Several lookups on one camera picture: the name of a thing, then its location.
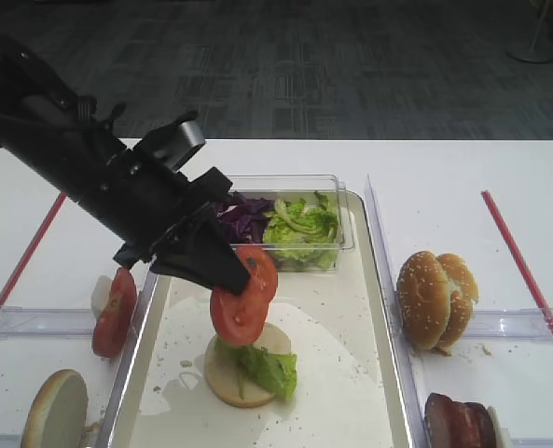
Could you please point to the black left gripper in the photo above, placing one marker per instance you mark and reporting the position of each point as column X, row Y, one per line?
column 161, row 216

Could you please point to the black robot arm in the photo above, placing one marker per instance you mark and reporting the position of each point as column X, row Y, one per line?
column 32, row 95

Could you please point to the green lettuce pile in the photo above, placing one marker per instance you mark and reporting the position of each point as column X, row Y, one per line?
column 297, row 228

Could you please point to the green lettuce leaf on bun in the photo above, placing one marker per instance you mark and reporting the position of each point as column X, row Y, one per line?
column 253, row 376

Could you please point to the dark red meat patties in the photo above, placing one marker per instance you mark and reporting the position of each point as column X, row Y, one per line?
column 454, row 424

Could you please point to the shredded purple cabbage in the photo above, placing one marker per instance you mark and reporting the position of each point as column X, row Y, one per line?
column 243, row 219

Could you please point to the clear plastic salad container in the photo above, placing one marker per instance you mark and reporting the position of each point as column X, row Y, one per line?
column 292, row 188

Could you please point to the bottom bun slice on tray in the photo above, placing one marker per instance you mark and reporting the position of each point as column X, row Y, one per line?
column 271, row 337

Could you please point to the left red tape strip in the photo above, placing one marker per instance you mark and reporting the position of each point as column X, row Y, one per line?
column 30, row 249

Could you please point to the red tape strip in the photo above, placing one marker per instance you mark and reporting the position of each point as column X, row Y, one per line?
column 30, row 249
column 517, row 256

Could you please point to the white metal tray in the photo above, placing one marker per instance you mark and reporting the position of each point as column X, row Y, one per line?
column 347, row 393

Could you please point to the left clear acrylic divider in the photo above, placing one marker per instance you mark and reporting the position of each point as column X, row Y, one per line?
column 136, row 326

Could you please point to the clear acrylic divider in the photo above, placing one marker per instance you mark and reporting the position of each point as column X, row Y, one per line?
column 415, row 428
column 136, row 326

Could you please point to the upright bun slice left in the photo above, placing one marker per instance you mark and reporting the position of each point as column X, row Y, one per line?
column 57, row 416

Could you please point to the front sesame bun top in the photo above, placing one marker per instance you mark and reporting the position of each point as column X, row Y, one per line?
column 423, row 293

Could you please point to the sesame bun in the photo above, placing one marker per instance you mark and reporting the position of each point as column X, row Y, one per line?
column 423, row 293
column 463, row 292

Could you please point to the right clear acrylic divider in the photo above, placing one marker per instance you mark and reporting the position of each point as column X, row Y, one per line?
column 415, row 428

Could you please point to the rear sesame bun top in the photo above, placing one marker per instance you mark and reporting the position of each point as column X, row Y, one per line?
column 463, row 292

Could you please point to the right red tape strip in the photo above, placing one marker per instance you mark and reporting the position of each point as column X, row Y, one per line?
column 517, row 256

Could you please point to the white patty holder block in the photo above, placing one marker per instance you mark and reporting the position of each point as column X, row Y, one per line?
column 502, row 435

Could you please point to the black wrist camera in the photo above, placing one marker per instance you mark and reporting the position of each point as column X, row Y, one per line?
column 174, row 144

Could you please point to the upper left clear rail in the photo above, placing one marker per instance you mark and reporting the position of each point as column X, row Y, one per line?
column 16, row 321

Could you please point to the clear rail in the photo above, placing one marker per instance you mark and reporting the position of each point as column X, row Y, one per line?
column 532, row 325
column 14, row 440
column 16, row 321
column 531, row 442

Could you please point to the lower left clear rail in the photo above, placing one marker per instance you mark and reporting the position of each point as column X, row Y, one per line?
column 14, row 440

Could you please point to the upper right clear rail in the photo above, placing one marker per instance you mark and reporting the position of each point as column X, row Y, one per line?
column 532, row 325

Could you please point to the lower right clear rail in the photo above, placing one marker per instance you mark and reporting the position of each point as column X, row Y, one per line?
column 531, row 442

